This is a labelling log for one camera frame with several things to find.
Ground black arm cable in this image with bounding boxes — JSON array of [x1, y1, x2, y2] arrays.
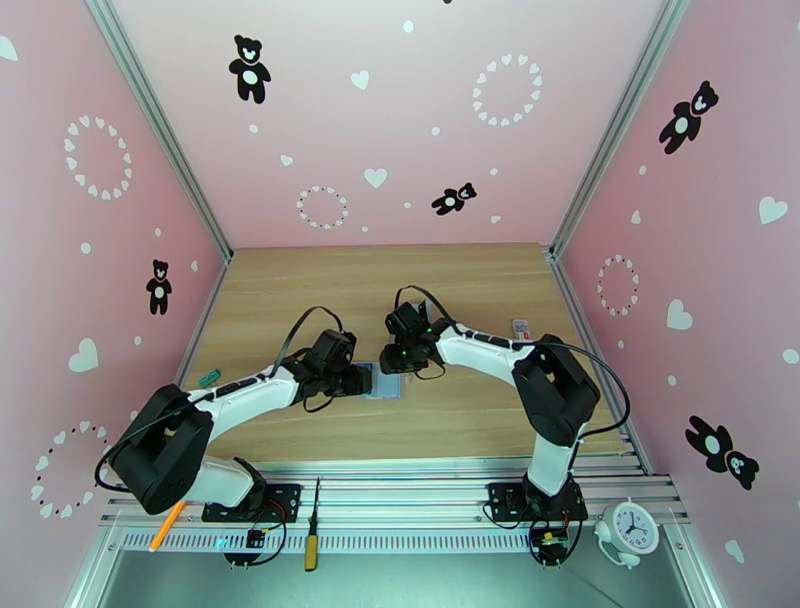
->
[[393, 286, 631, 442], [93, 306, 346, 495]]

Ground aluminium front rail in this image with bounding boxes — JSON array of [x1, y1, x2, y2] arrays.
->
[[99, 459, 692, 554]]

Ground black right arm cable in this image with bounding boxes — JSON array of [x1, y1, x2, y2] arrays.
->
[[393, 286, 631, 442]]

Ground orange pencil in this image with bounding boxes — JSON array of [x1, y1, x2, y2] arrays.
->
[[148, 499, 189, 553]]

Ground black yellow power connector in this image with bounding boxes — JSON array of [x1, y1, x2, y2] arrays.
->
[[531, 527, 571, 567]]

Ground aluminium table side rail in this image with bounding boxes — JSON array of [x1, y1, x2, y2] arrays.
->
[[549, 249, 651, 476], [134, 249, 234, 479]]

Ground yellow handled screwdriver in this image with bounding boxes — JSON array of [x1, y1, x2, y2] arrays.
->
[[304, 477, 323, 573]]

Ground white alarm clock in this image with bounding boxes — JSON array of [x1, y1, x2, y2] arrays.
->
[[593, 499, 661, 569]]

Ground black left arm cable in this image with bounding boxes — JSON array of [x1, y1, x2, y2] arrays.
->
[[93, 306, 346, 495]]

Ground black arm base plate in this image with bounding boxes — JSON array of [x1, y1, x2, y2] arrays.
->
[[487, 481, 589, 525], [201, 482, 303, 525]]

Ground aluminium frame post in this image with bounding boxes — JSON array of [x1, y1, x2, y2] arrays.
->
[[549, 0, 701, 258], [84, 0, 234, 264]]

